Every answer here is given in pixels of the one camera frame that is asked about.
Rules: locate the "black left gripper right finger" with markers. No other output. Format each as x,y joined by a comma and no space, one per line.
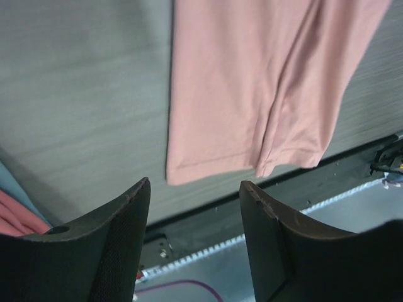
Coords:
293,257

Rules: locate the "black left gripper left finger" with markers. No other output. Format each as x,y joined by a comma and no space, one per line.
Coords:
95,257

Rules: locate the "pink printed t shirt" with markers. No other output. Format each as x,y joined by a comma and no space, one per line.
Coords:
257,84

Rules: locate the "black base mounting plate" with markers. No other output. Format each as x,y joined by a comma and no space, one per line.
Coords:
220,220

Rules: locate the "folded salmon t shirt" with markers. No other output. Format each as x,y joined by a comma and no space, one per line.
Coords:
16,220

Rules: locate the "folded light blue t shirt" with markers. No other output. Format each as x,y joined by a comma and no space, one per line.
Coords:
12,188

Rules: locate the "white slotted cable duct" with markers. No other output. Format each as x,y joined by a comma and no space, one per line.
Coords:
366,209

